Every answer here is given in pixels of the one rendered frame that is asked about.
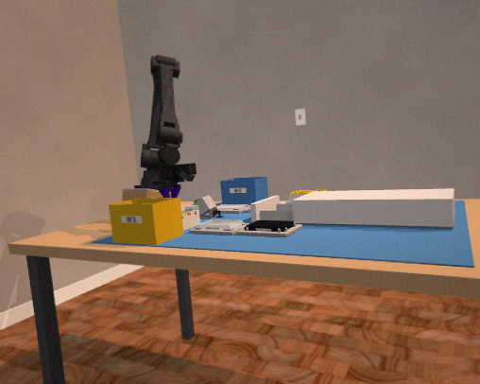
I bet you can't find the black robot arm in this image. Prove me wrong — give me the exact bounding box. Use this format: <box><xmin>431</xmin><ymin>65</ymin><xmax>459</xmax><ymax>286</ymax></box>
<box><xmin>134</xmin><ymin>55</ymin><xmax>197</xmax><ymax>190</ymax></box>

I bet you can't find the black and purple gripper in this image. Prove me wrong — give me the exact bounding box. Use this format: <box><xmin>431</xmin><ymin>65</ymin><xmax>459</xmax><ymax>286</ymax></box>
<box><xmin>153</xmin><ymin>165</ymin><xmax>184</xmax><ymax>198</ymax></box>

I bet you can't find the dark blue open-top bin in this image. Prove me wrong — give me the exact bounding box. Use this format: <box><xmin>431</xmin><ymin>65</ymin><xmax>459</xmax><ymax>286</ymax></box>
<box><xmin>220</xmin><ymin>177</ymin><xmax>268</xmax><ymax>205</ymax></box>

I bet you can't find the yellow bin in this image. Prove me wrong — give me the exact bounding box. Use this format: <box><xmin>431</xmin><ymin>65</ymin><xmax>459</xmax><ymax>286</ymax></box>
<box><xmin>109</xmin><ymin>198</ymin><xmax>183</xmax><ymax>245</ymax></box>

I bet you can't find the blue bench mat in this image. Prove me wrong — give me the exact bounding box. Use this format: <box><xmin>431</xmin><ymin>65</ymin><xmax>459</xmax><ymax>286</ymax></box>
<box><xmin>92</xmin><ymin>201</ymin><xmax>474</xmax><ymax>268</ymax></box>

